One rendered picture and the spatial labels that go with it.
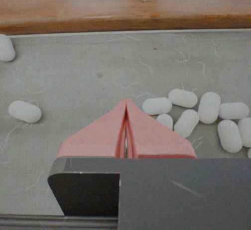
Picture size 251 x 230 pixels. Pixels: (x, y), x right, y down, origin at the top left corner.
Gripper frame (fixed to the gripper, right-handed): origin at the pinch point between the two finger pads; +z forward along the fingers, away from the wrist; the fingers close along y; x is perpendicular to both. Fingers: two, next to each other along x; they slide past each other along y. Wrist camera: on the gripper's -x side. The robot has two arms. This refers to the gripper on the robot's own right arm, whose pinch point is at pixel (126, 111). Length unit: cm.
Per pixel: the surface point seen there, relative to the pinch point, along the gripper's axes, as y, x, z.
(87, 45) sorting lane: 5.0, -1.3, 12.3
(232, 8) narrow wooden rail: -12.9, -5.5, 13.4
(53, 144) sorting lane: 8.1, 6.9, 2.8
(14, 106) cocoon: 11.9, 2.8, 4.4
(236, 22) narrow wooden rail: -13.9, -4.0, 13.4
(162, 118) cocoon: -3.8, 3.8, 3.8
